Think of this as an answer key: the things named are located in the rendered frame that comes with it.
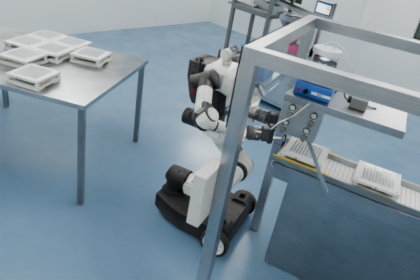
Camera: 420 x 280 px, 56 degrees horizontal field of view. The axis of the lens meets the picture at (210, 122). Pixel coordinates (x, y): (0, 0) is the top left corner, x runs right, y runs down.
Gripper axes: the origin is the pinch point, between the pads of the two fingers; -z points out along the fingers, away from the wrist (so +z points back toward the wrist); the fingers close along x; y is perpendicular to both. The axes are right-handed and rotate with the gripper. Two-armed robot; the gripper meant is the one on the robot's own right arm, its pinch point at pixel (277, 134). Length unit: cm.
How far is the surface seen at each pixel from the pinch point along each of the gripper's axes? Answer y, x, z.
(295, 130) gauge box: 12.2, -9.0, -5.7
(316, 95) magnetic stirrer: 11.4, -30.6, -12.7
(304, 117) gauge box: 13.6, -17.9, -7.9
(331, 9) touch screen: -257, -38, -123
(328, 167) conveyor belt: 6.3, 17.0, -33.7
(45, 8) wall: -433, 31, 249
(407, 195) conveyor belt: 29, 19, -73
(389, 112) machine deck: 16, -26, -54
